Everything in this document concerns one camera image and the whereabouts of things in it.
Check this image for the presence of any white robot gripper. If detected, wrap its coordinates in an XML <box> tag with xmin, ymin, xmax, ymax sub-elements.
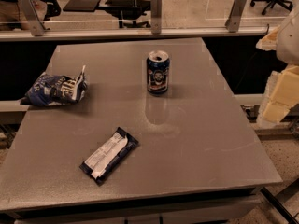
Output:
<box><xmin>256</xmin><ymin>6</ymin><xmax>299</xmax><ymax>128</ymax></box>

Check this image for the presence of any blue chip bag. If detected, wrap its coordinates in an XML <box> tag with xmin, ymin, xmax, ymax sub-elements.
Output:
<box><xmin>20</xmin><ymin>66</ymin><xmax>87</xmax><ymax>106</ymax></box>

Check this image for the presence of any black office chair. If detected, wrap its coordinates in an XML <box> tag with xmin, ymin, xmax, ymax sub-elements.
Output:
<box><xmin>250</xmin><ymin>0</ymin><xmax>293</xmax><ymax>16</ymax></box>

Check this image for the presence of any blue soda can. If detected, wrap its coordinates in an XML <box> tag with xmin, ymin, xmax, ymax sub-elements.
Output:
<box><xmin>147</xmin><ymin>50</ymin><xmax>170</xmax><ymax>94</ymax></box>

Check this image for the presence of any black desk with chair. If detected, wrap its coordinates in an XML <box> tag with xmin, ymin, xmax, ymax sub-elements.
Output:
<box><xmin>63</xmin><ymin>0</ymin><xmax>152</xmax><ymax>28</ymax></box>

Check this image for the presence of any dark blue snack bar wrapper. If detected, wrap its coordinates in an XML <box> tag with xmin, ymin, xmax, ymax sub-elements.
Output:
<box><xmin>79</xmin><ymin>127</ymin><xmax>139</xmax><ymax>185</ymax></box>

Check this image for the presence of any right metal railing bracket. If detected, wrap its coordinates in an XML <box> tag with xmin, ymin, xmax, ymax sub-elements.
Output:
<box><xmin>225</xmin><ymin>0</ymin><xmax>247</xmax><ymax>33</ymax></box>

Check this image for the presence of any metal railing bracket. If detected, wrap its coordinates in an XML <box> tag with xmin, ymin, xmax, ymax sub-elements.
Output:
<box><xmin>150</xmin><ymin>0</ymin><xmax>162</xmax><ymax>35</ymax></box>
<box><xmin>18</xmin><ymin>0</ymin><xmax>47</xmax><ymax>36</ymax></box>
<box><xmin>225</xmin><ymin>0</ymin><xmax>247</xmax><ymax>33</ymax></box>

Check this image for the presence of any middle metal railing bracket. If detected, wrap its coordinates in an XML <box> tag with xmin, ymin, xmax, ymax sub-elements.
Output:
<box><xmin>150</xmin><ymin>0</ymin><xmax>162</xmax><ymax>35</ymax></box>

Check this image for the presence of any horizontal metal rail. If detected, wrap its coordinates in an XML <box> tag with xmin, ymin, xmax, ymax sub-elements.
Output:
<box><xmin>0</xmin><ymin>25</ymin><xmax>275</xmax><ymax>42</ymax></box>

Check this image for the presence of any left metal railing bracket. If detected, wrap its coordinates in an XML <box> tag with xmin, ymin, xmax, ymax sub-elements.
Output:
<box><xmin>18</xmin><ymin>0</ymin><xmax>47</xmax><ymax>36</ymax></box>

